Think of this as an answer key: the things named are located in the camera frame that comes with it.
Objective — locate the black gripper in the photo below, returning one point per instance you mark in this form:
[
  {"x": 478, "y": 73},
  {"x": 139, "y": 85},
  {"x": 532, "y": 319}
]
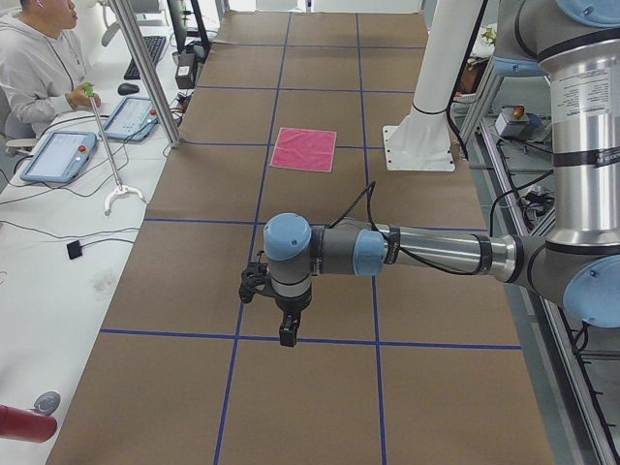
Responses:
[{"x": 291, "y": 305}]

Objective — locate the pink and grey towel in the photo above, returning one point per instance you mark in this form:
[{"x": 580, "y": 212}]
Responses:
[{"x": 304, "y": 150}]

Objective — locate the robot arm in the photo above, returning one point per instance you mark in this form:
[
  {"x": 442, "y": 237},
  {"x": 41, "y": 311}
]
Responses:
[{"x": 576, "y": 266}]

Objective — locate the person's hand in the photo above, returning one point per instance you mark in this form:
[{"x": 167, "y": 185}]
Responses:
[{"x": 79, "y": 99}]

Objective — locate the small black square device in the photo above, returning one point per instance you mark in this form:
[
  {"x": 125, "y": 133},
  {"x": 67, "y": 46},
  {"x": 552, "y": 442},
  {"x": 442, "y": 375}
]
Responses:
[{"x": 74, "y": 249}]

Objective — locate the round grey disc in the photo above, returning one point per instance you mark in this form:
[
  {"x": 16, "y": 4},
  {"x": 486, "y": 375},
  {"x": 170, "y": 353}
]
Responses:
[{"x": 47, "y": 403}]

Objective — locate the far teach pendant tablet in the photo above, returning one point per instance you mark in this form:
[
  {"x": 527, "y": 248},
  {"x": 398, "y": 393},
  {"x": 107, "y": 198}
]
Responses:
[{"x": 133, "y": 119}]

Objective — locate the teach pendant tablet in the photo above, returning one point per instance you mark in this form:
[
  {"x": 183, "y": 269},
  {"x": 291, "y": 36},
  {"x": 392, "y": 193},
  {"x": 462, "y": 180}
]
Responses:
[
  {"x": 60, "y": 158},
  {"x": 133, "y": 119}
]

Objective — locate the black power adapter box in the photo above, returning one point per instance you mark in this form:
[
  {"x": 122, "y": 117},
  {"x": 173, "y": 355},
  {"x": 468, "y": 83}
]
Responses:
[{"x": 189, "y": 64}]

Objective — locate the red cylinder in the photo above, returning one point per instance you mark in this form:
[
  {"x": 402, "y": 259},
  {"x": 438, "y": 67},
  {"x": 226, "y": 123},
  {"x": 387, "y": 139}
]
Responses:
[{"x": 27, "y": 426}]

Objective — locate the near teach pendant tablet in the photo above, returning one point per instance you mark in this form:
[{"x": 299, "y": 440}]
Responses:
[{"x": 60, "y": 158}]

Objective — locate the black computer mouse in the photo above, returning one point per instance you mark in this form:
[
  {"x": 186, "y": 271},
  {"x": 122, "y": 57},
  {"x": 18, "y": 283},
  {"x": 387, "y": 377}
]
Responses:
[{"x": 127, "y": 88}]

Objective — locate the grey emergency stop box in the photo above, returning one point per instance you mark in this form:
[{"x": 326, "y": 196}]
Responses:
[{"x": 515, "y": 123}]

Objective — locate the person in grey hoodie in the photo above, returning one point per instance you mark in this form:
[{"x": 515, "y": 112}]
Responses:
[{"x": 41, "y": 61}]

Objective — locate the grabber stick with green handle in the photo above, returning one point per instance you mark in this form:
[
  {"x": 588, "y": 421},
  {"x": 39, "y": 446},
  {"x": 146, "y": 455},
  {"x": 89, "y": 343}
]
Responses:
[{"x": 120, "y": 189}]

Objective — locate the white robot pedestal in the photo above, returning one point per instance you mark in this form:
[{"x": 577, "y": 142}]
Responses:
[{"x": 421, "y": 142}]

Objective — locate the aluminium frame post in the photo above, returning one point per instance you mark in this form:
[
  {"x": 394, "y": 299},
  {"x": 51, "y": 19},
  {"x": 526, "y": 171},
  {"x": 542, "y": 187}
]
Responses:
[{"x": 126, "y": 19}]

